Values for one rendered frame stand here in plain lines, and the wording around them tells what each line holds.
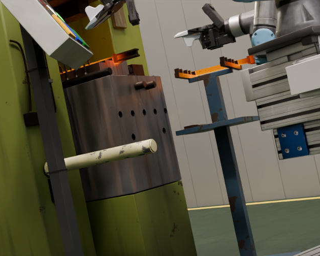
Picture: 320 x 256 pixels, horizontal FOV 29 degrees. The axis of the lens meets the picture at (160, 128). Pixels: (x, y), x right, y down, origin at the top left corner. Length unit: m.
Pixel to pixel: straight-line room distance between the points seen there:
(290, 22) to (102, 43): 1.31
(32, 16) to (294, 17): 0.72
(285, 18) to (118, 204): 1.02
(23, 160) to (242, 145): 3.82
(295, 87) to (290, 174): 4.01
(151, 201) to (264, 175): 3.38
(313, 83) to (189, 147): 4.95
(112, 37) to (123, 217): 0.86
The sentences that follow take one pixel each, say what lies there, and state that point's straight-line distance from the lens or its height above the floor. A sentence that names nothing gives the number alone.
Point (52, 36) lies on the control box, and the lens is 1.78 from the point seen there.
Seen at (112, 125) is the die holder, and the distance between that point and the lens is 2.31.
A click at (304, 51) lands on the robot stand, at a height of 0.77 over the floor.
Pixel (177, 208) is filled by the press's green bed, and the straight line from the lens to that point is 2.55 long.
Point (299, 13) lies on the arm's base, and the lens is 1.66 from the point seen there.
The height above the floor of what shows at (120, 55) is 1.00.
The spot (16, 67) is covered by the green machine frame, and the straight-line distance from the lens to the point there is 2.24.
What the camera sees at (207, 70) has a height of 0.94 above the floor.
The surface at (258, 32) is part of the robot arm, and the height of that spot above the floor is 0.90.
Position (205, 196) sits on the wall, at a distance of 6.32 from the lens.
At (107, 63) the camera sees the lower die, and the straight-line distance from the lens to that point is 2.43.
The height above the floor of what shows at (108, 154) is 0.62.
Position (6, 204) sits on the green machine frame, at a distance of 2.29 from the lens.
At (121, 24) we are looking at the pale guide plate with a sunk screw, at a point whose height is 1.20.
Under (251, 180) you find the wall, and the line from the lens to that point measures 5.81.
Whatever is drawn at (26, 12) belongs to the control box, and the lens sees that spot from 1.82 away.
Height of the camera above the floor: 0.58
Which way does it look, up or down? 3 degrees up
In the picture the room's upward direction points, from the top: 12 degrees counter-clockwise
